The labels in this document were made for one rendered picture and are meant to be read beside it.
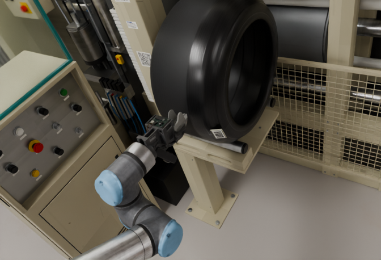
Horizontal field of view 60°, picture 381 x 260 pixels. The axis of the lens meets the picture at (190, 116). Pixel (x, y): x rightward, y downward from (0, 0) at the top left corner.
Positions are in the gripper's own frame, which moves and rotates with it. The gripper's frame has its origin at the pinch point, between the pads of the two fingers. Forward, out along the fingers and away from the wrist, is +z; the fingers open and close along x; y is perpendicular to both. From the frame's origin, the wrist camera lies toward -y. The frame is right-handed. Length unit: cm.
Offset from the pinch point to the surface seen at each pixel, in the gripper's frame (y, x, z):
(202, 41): 23.1, -4.8, 10.9
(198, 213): -114, 37, 30
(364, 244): -113, -57, 54
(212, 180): -85, 26, 39
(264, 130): -34, -10, 38
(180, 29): 25.1, 5.1, 13.4
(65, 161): -30, 62, -18
